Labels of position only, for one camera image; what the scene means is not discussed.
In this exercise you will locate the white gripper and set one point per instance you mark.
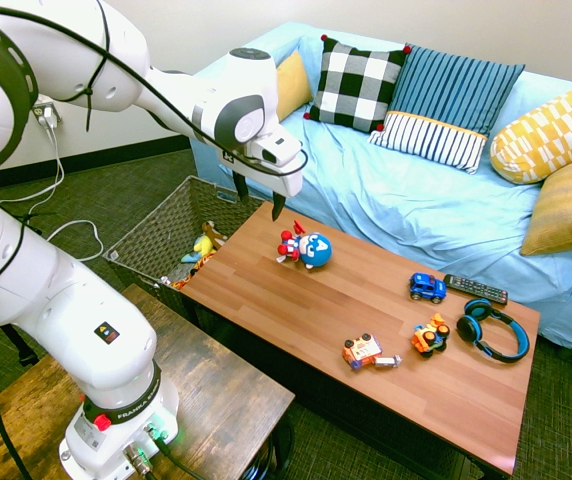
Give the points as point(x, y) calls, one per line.
point(281, 172)

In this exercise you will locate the plain yellow pillow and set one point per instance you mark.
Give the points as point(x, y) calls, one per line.
point(292, 85)

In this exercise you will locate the dark rustic wooden stand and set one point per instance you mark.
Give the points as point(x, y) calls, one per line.
point(206, 400)

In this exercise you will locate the blue black headphones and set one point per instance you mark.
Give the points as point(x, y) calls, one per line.
point(491, 330)

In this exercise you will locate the Captain America stuffed toy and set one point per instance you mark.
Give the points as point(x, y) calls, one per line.
point(307, 247)

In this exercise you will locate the yellow blue plush toy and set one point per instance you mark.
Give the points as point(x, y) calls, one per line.
point(200, 248)

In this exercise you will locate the blue toy car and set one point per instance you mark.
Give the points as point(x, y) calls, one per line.
point(427, 287)

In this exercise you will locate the black remote control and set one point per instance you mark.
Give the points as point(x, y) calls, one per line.
point(475, 288)

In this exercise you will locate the light blue covered sofa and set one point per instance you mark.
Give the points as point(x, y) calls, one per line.
point(416, 200)

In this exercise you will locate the yellow white patterned pillow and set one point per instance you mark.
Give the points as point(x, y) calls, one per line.
point(546, 135)

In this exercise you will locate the wall power outlet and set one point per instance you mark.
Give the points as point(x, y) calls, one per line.
point(45, 112)

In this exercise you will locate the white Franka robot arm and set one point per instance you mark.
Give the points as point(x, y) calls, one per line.
point(81, 320)

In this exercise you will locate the orange toy construction truck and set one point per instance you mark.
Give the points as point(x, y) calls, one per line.
point(431, 336)

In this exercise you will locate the yellow ribbed pillow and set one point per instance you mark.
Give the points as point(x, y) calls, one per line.
point(566, 210)

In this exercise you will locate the orange patterned plush toy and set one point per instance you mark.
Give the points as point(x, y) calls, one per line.
point(193, 276)

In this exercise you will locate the orange white toy truck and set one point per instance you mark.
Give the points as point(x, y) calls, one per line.
point(363, 350)

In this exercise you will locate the brown plush toy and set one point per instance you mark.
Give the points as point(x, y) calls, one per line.
point(212, 233)

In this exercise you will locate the grey woven basket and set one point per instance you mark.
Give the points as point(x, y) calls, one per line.
point(166, 235)

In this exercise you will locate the brown wooden coffee table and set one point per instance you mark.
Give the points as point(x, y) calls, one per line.
point(366, 340)

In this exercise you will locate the blue striped pillow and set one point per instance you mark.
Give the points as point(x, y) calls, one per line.
point(441, 110)

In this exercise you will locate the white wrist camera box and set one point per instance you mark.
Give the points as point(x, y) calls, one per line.
point(276, 147)

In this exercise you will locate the black white checkered pillow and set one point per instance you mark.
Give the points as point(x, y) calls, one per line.
point(356, 85)

